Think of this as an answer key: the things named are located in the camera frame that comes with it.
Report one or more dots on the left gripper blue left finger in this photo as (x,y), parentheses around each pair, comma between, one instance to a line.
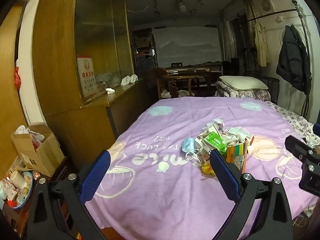
(91,176)

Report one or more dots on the beige hanging coat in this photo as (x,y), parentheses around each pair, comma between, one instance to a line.
(261,45)

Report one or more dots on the small white tissue on cabinet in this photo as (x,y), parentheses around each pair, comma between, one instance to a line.
(110,91)

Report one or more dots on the floral folded quilt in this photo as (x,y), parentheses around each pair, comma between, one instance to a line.
(223,90)

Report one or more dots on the blue face mask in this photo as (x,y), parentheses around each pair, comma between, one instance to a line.
(188,147)

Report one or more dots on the blue plate with clutter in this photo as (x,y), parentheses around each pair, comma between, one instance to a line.
(16,190)

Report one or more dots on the white cloth on cabinet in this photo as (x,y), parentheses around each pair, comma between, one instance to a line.
(127,80)

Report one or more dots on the black hanging jacket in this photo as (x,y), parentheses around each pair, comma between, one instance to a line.
(294,63)

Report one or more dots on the orange striped paper carton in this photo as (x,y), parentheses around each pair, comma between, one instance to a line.
(236,154)

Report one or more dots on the large white covered screen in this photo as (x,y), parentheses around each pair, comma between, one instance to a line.
(188,45)

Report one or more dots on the wooden armchair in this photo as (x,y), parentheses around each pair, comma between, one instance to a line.
(168,82)

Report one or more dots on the brown cardboard box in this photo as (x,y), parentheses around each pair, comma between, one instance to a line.
(38,148)

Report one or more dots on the purple printed bed sheet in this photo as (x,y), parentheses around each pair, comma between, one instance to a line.
(153,190)

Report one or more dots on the green white medicine box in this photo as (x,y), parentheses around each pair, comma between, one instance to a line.
(215,141)

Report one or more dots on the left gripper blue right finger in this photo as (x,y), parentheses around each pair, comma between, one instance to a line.
(227,175)

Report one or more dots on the cream pillow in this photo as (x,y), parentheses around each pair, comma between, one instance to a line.
(243,83)

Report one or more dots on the red white certificate sign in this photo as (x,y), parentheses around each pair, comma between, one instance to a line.
(86,76)

